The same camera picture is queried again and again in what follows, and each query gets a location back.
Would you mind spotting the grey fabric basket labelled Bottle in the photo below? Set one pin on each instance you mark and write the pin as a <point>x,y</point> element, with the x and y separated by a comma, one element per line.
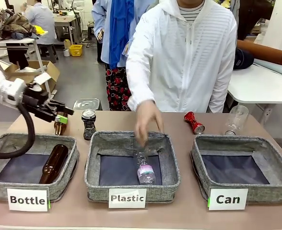
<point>2,189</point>

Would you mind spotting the crushed red drink can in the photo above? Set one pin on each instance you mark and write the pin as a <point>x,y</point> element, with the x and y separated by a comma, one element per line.
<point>193,122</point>

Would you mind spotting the clear plastic cup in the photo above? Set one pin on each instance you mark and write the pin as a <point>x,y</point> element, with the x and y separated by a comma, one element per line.
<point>237,118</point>

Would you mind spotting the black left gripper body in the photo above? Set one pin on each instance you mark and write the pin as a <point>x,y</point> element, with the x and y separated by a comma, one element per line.
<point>39,104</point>

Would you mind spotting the seated person in light shirt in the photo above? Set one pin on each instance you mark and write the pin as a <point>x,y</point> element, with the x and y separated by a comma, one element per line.
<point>41,21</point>

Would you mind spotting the yellow cloth item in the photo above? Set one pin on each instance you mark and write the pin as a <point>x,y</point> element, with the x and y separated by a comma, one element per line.
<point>40,30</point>

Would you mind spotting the person's left forearm white sleeve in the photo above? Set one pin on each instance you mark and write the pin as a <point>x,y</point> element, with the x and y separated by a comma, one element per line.
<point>221,93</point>

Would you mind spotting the beige workbench table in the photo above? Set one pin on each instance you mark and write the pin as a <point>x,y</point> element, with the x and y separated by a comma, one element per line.
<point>64,21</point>

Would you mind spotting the person's torso white jacket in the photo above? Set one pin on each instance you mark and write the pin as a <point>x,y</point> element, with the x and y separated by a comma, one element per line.
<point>186,62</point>

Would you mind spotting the white rounded side table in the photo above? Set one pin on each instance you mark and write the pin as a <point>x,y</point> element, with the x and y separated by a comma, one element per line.
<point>258,86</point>

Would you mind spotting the grey fabric basket labelled Can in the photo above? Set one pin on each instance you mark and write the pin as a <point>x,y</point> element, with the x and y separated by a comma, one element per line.
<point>263,191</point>

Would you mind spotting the navy blue cap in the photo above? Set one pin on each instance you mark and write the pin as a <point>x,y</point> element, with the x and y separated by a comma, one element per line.
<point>243,60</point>

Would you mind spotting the open cardboard box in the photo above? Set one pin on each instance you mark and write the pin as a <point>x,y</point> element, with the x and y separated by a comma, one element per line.
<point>50,72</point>

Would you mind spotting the person's right forearm white sleeve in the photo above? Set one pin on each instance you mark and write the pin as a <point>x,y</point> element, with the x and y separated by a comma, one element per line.
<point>138,79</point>

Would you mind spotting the white Plastic label card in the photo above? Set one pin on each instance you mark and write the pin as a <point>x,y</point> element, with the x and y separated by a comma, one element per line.
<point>127,198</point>

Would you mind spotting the white Can label card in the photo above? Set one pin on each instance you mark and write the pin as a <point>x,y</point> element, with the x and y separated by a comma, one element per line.
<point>227,199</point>

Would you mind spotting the person's right hand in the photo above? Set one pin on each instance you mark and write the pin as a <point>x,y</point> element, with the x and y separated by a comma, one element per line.
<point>148,119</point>

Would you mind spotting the small brown glass bottle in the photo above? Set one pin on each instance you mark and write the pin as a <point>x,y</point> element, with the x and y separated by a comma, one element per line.
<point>59,128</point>

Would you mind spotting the white Bottle label card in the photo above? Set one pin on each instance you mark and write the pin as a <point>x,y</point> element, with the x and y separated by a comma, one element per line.
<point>27,200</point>

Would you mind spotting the crushed clear plastic bottle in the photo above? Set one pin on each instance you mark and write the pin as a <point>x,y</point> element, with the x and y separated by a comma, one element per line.
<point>145,171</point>

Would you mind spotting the yellow plastic crate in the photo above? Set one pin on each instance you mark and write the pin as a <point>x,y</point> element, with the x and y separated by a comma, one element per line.
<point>75,50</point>

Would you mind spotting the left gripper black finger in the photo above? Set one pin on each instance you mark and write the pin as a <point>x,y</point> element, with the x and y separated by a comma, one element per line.
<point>63,108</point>
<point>61,119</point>

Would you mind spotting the large brown glass bottle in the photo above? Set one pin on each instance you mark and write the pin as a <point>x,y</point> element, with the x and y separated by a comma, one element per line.
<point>54,163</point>

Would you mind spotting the light blue rolled mat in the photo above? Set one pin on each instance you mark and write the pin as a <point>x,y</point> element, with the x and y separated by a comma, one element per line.
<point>273,67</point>

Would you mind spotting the grey fabric basket labelled Plastic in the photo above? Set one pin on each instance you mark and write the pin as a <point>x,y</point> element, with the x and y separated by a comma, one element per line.
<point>95,187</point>

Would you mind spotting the clear plastic container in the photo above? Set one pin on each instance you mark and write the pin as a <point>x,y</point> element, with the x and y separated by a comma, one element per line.
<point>87,104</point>

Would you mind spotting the pile of patterned clothing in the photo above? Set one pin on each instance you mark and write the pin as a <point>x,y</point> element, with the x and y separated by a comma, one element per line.
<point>6,24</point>

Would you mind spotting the bystander in blue coat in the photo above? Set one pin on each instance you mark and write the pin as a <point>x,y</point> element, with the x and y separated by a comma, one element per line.
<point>114,36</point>

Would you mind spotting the crushed black drink can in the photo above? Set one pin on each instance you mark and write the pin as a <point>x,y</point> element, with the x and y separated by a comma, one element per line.
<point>89,124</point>

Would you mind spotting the white metal-frame table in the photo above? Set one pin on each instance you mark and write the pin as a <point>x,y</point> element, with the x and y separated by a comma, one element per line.
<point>16,42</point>

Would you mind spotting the brown rolled mat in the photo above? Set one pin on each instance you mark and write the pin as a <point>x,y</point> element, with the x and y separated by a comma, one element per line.
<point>261,51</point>

